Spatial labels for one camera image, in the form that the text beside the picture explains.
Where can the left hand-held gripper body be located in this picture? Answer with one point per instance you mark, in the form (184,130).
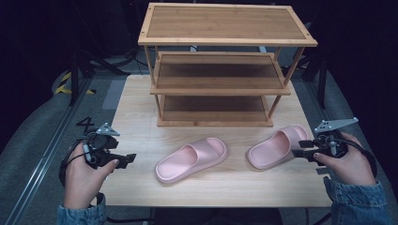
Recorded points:
(101,145)

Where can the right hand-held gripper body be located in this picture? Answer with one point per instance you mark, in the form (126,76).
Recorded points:
(331,142)

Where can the pink slide slipper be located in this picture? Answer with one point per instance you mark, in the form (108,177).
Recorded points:
(184,162)
(275,150)

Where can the wooden three-tier shoe rack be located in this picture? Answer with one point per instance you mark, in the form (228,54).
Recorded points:
(223,25)

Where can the person's right hand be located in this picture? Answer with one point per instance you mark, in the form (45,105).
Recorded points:
(347,168)

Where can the person's left hand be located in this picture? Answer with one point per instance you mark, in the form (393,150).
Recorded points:
(83,181)

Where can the grey floor tape patch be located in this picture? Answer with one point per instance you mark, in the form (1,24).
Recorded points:
(113,93)

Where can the metal floor rail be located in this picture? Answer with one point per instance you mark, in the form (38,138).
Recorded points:
(47,153)

